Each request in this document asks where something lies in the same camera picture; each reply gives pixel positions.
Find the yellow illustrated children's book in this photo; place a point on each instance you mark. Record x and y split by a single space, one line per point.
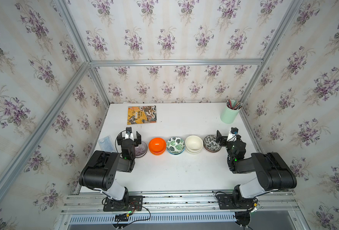
142 114

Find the pink striped bowl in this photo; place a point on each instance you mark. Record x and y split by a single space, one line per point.
141 149

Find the small circuit board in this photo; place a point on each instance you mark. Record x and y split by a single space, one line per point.
122 217

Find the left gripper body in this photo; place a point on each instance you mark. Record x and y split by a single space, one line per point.
136 143

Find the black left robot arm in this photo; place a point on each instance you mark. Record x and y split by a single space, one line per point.
99 172

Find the white ceramic bowl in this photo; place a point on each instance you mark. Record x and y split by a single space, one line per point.
193 144

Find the mint green pen cup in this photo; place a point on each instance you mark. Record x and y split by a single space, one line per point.
231 111

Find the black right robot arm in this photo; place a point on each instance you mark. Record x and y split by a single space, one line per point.
272 173

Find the aluminium mounting rail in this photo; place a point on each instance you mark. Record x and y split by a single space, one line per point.
177 201

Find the green leaf bowl resting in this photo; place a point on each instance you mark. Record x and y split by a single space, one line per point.
175 152

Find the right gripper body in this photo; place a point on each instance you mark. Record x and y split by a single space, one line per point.
228 145

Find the green leaf bowl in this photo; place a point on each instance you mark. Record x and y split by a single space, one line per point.
175 144

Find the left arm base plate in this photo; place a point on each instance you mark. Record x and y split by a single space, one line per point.
133 203

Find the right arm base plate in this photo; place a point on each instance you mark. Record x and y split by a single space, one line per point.
227 202

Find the orange plastic bowl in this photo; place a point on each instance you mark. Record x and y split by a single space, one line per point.
158 153
157 145

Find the black white patterned bowl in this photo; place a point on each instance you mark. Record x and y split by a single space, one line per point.
210 144

